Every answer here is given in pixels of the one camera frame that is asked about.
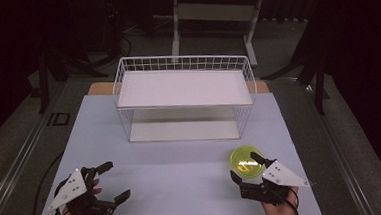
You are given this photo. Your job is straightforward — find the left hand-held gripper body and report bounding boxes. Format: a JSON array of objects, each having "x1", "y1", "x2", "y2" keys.
[{"x1": 45, "y1": 164, "x2": 119, "y2": 215}]

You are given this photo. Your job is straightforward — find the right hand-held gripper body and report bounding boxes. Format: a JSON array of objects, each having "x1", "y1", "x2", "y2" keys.
[{"x1": 238, "y1": 157, "x2": 312, "y2": 208}]

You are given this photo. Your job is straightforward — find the green plastic bowl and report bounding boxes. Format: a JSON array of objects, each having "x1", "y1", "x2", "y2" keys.
[{"x1": 228, "y1": 143, "x2": 268, "y2": 180}]

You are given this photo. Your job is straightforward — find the person's right hand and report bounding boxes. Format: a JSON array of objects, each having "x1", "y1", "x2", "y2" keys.
[{"x1": 261, "y1": 186, "x2": 301, "y2": 215}]

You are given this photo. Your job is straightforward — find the pale table cover sheet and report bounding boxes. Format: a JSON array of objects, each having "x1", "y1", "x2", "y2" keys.
[{"x1": 27, "y1": 80, "x2": 323, "y2": 215}]

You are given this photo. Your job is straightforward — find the black tripod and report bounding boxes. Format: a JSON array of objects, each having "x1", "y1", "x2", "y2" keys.
[{"x1": 260, "y1": 35, "x2": 334, "y2": 119}]

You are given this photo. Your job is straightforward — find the black stand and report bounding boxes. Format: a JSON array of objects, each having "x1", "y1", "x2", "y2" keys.
[{"x1": 34, "y1": 49, "x2": 72, "y2": 115}]

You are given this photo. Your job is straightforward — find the black floor cable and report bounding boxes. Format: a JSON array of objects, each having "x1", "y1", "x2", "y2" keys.
[{"x1": 23, "y1": 148, "x2": 70, "y2": 215}]

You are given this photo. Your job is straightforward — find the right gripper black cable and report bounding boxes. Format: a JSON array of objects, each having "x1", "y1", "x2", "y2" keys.
[{"x1": 283, "y1": 188, "x2": 302, "y2": 215}]

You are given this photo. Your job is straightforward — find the metal floor rail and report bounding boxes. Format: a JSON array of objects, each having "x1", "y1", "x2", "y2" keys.
[
  {"x1": 301, "y1": 81, "x2": 377, "y2": 215},
  {"x1": 0, "y1": 107, "x2": 64, "y2": 215}
]

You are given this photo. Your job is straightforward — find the black square floor frame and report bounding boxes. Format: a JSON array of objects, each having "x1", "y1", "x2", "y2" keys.
[{"x1": 46, "y1": 111, "x2": 72, "y2": 127}]

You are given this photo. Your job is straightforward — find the white wire shelf rack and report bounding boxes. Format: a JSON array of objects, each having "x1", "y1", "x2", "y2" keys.
[{"x1": 109, "y1": 48, "x2": 261, "y2": 148}]

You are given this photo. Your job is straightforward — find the bundle of black cables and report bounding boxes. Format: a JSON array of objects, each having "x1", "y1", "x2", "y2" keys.
[{"x1": 71, "y1": 0, "x2": 135, "y2": 80}]

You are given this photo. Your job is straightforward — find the white metal desk frame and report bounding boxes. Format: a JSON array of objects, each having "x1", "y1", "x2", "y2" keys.
[{"x1": 167, "y1": 0, "x2": 271, "y2": 73}]

